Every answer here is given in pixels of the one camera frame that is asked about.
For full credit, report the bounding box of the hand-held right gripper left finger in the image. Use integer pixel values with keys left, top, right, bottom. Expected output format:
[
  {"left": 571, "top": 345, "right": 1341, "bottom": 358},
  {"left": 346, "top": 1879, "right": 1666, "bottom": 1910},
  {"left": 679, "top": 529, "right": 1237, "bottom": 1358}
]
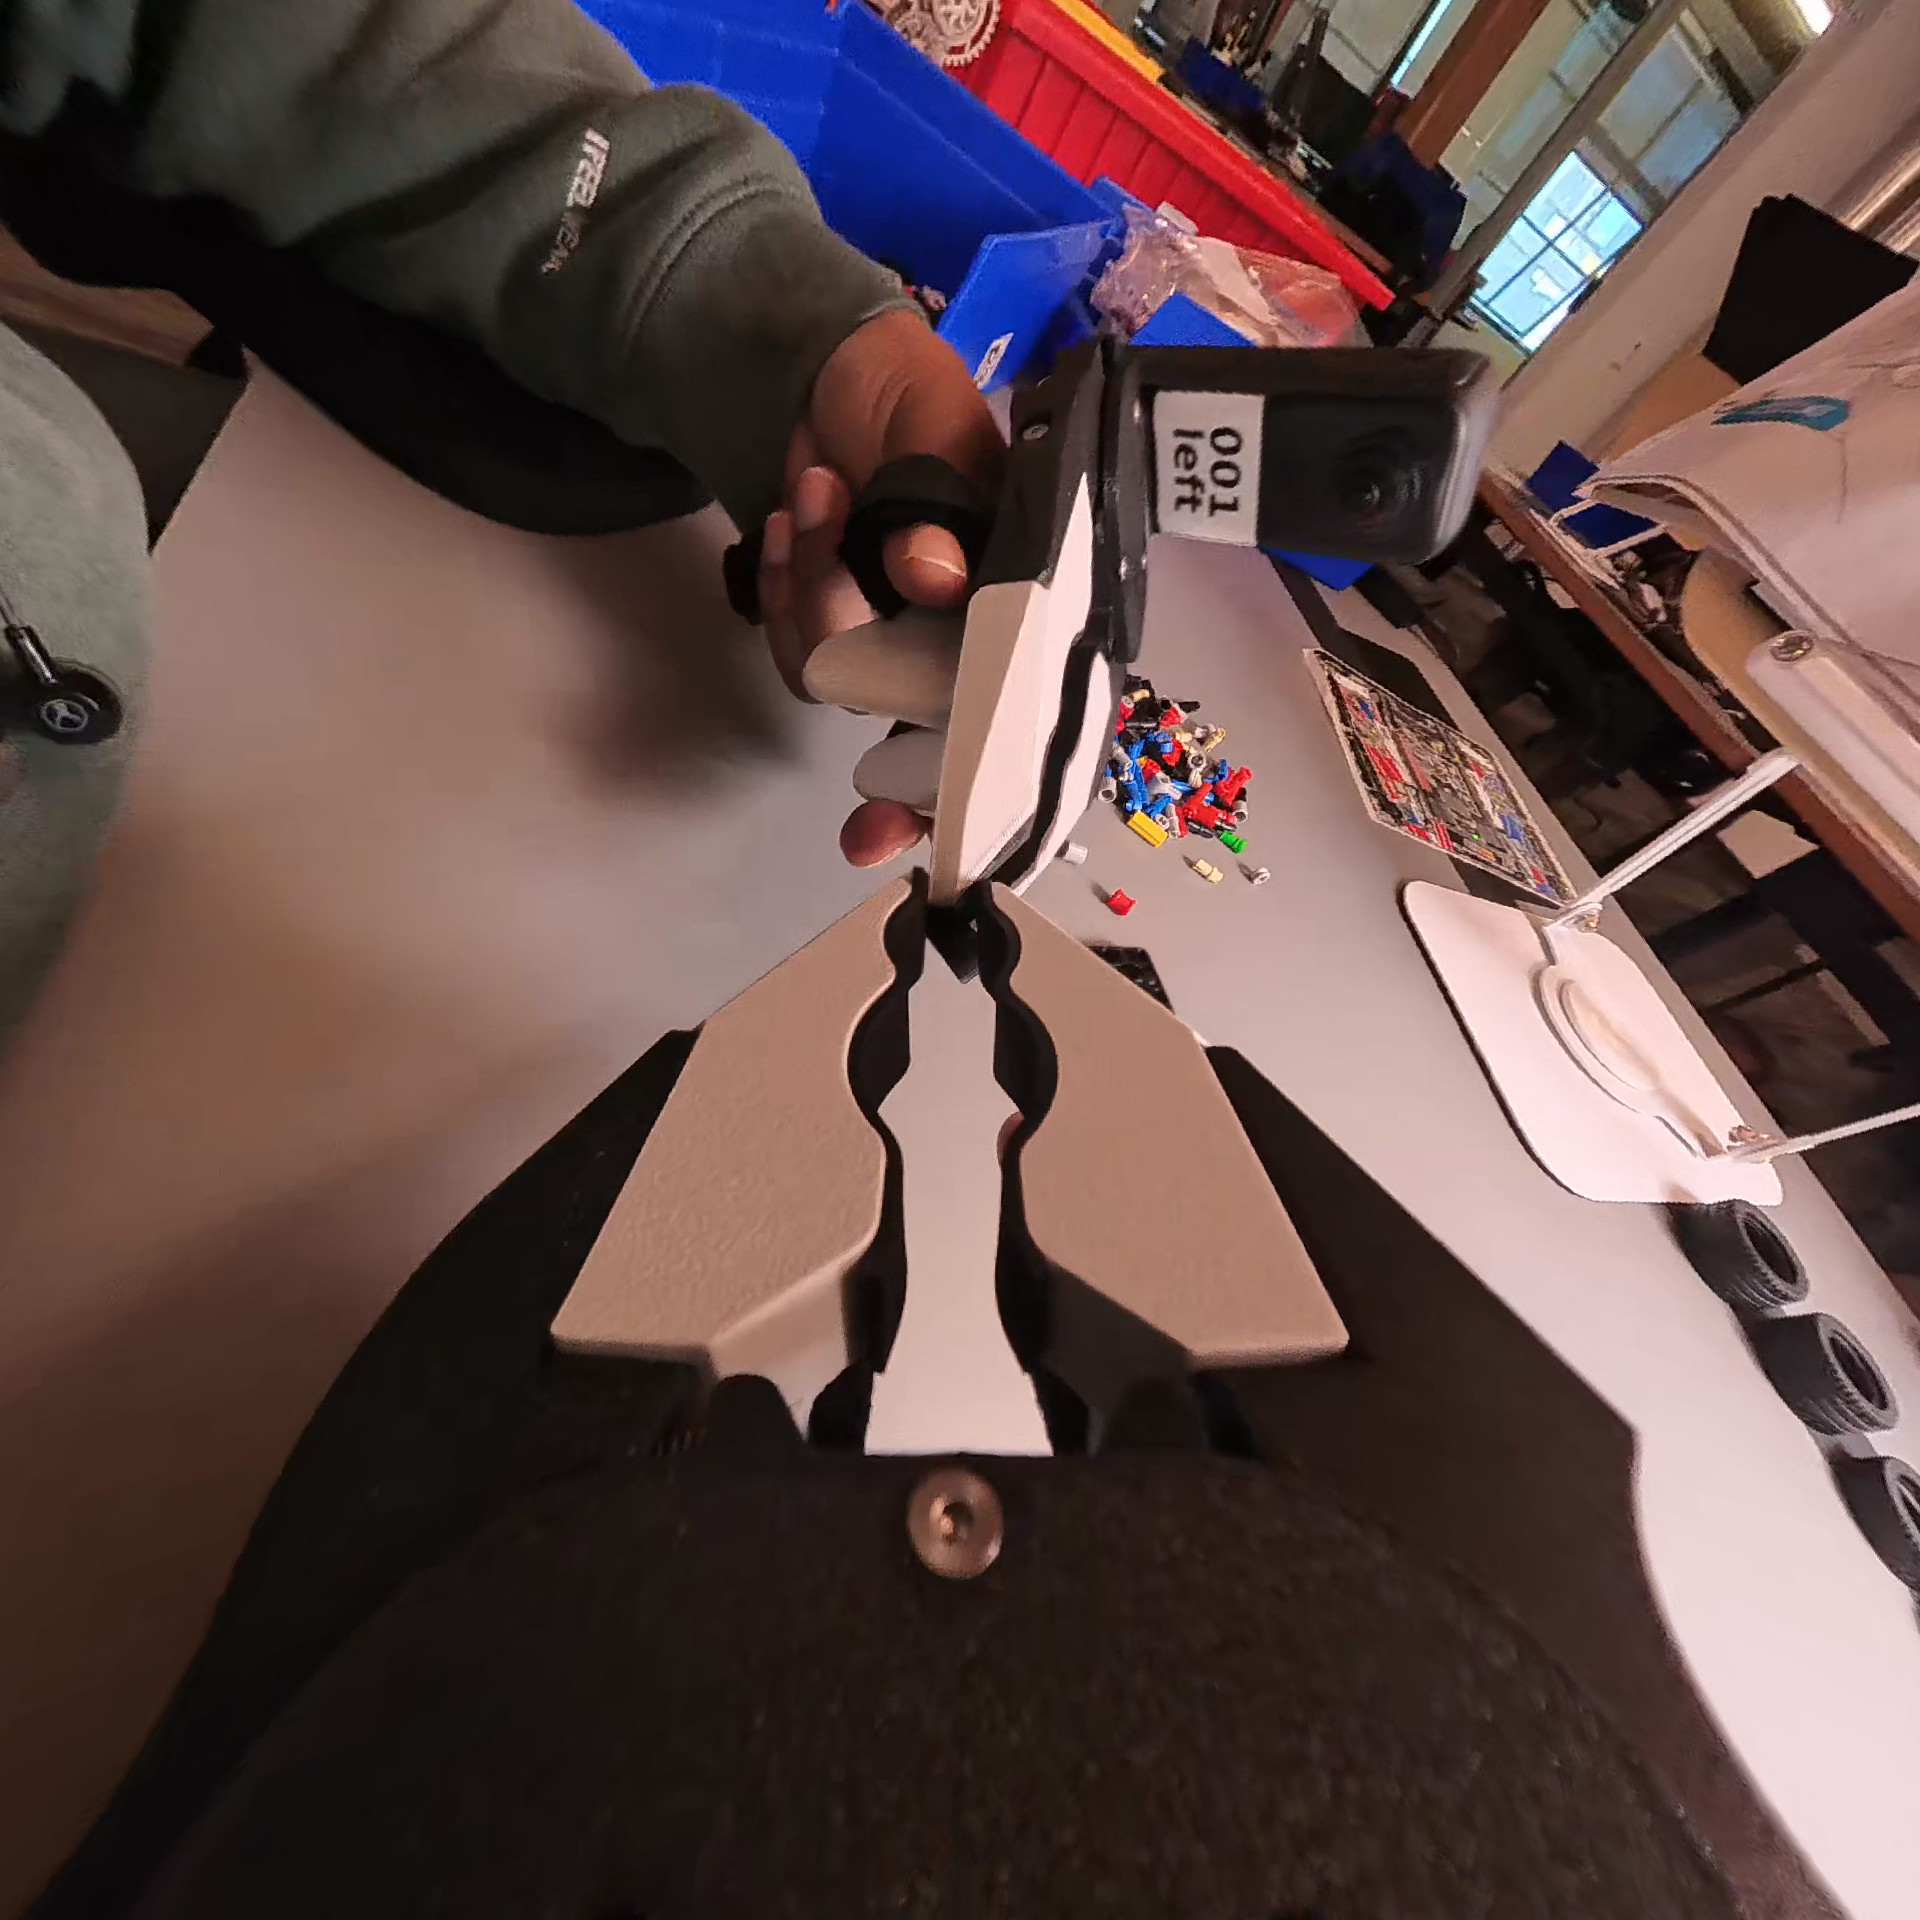
[{"left": 553, "top": 872, "right": 920, "bottom": 1446}]

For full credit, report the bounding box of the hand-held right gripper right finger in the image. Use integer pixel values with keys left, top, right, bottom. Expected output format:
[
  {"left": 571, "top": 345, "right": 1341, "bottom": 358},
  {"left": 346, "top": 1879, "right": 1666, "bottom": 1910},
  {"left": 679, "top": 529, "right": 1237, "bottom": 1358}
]
[{"left": 981, "top": 883, "right": 1348, "bottom": 1450}]

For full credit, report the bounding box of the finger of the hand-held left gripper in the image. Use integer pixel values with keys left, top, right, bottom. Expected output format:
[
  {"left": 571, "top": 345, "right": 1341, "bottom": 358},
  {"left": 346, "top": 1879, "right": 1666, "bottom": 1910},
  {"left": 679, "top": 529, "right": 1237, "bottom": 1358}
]
[
  {"left": 993, "top": 637, "right": 1131, "bottom": 893},
  {"left": 926, "top": 479, "right": 1120, "bottom": 907}
]

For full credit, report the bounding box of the person's left forearm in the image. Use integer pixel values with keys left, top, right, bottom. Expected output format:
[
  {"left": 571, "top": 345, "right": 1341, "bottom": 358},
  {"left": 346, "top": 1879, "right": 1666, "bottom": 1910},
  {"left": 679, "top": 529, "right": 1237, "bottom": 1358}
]
[{"left": 0, "top": 0, "right": 931, "bottom": 532}]

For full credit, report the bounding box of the pile of colourful lego pieces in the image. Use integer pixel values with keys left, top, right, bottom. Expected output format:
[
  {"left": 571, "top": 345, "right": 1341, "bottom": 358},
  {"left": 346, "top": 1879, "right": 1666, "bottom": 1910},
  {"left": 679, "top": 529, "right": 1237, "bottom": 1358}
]
[{"left": 1103, "top": 675, "right": 1254, "bottom": 858}]

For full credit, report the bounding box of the printed lego instruction sheet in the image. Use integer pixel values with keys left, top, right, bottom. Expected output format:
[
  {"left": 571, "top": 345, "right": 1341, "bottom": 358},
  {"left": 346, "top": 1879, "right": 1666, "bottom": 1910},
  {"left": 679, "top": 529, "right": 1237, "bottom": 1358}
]
[{"left": 1304, "top": 648, "right": 1578, "bottom": 907}]

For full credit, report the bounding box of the person's left hand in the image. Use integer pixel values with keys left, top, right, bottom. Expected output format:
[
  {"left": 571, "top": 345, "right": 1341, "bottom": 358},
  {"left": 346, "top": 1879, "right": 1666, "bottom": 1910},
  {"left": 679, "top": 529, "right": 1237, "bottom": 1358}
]
[{"left": 754, "top": 318, "right": 1013, "bottom": 872}]

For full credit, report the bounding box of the crumpled clear plastic bag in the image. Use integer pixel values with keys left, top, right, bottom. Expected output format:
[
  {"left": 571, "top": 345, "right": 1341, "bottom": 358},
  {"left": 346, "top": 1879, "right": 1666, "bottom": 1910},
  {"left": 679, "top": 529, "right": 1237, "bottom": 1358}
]
[{"left": 1098, "top": 202, "right": 1366, "bottom": 356}]

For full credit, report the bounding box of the window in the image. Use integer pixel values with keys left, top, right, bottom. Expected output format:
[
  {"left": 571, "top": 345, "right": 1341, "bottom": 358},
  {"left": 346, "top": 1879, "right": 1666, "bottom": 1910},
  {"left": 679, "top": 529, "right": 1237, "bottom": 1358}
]
[{"left": 1467, "top": 149, "right": 1647, "bottom": 358}]

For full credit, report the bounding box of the cardboard box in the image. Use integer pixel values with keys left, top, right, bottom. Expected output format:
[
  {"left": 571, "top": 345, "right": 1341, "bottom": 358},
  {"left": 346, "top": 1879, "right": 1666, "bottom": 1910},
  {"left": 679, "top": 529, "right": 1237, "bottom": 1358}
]
[{"left": 1591, "top": 353, "right": 1741, "bottom": 462}]

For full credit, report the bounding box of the red storage bin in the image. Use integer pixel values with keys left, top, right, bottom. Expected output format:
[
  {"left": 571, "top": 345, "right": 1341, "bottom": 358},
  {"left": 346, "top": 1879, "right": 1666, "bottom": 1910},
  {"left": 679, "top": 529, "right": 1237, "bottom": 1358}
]
[{"left": 960, "top": 0, "right": 1397, "bottom": 310}]

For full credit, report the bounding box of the white printed banner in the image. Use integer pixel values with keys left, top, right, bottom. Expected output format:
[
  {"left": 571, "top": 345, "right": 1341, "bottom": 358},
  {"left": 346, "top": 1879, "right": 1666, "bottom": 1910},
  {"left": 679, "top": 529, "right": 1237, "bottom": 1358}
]
[{"left": 1580, "top": 276, "right": 1920, "bottom": 634}]

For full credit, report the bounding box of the black panel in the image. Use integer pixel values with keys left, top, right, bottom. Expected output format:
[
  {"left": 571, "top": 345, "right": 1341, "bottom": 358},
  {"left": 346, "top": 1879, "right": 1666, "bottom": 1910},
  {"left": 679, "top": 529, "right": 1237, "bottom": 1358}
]
[{"left": 1710, "top": 191, "right": 1920, "bottom": 389}]

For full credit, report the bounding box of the large blue storage bin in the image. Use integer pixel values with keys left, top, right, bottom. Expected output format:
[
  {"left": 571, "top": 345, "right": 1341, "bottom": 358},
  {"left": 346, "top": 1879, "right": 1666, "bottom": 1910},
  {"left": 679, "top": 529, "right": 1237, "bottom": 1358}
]
[
  {"left": 579, "top": 0, "right": 843, "bottom": 149},
  {"left": 819, "top": 0, "right": 1120, "bottom": 304}
]

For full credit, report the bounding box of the white stand rod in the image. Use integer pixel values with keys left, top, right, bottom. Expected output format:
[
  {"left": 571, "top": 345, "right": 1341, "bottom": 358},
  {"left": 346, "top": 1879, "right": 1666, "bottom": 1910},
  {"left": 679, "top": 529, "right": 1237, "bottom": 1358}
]
[
  {"left": 1552, "top": 752, "right": 1803, "bottom": 934},
  {"left": 1712, "top": 1102, "right": 1920, "bottom": 1163}
]

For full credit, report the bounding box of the white toy gear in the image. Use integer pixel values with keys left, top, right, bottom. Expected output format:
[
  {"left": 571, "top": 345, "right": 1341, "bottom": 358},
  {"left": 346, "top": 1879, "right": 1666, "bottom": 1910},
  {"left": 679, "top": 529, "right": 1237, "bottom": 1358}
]
[{"left": 900, "top": 0, "right": 1007, "bottom": 71}]

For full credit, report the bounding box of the person's green hoodie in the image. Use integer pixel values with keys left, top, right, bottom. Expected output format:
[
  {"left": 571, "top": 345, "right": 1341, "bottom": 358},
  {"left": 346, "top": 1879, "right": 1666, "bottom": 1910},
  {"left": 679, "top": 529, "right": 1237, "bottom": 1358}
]
[{"left": 0, "top": 320, "right": 158, "bottom": 1035}]

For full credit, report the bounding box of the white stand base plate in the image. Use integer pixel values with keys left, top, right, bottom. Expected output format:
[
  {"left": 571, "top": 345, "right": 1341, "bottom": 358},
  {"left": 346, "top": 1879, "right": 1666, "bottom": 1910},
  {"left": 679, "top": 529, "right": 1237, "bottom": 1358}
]
[{"left": 1404, "top": 880, "right": 1787, "bottom": 1210}]

